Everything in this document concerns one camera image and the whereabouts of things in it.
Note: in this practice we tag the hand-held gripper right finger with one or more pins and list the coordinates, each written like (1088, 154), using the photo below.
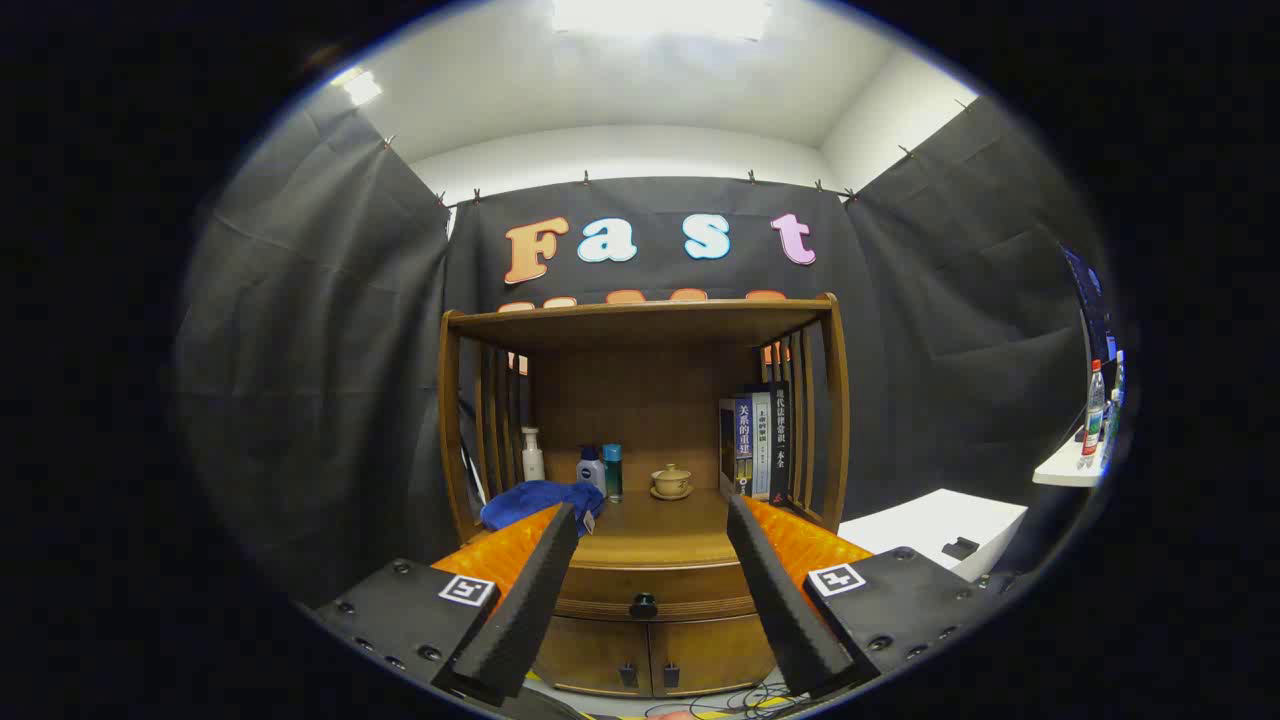
(780, 610)

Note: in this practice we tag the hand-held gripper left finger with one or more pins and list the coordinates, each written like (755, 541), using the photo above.
(530, 610)

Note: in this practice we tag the wooden drawer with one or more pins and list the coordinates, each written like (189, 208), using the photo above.
(690, 585)

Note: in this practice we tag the black drawer knob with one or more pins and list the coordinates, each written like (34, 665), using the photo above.
(643, 605)

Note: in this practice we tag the wooden countertop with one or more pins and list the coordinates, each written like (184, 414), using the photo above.
(660, 530)

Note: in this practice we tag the white side cabinet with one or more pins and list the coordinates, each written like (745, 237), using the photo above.
(920, 520)

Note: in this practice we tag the wooden cabinet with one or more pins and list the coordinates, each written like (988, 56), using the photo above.
(650, 400)

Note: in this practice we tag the blue towel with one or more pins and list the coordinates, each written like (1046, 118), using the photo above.
(530, 500)

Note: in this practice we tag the white bottle with blue cap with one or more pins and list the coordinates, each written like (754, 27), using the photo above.
(590, 472)

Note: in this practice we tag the white pump bottle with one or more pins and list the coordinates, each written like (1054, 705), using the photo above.
(533, 455)

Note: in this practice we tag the book with pale spine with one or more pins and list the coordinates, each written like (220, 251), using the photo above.
(761, 450)

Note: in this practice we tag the teal bottle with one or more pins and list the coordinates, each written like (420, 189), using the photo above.
(612, 470)

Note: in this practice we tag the book with purple spine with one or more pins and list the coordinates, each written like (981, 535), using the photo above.
(735, 450)

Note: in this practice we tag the beige lidded teacup with saucer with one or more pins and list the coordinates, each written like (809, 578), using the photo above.
(671, 480)

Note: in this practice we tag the book with black spine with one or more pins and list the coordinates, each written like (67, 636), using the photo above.
(780, 440)

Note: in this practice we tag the small black tray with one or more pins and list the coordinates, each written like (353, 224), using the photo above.
(960, 547)

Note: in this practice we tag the clear bottle with red label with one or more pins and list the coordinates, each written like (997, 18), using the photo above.
(1094, 410)

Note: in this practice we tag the small ceiling light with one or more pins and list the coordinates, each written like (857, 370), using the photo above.
(360, 88)

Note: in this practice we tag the large ceiling light panel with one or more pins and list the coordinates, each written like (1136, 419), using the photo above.
(660, 15)

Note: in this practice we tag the white wall shelf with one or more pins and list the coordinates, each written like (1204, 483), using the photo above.
(1065, 468)

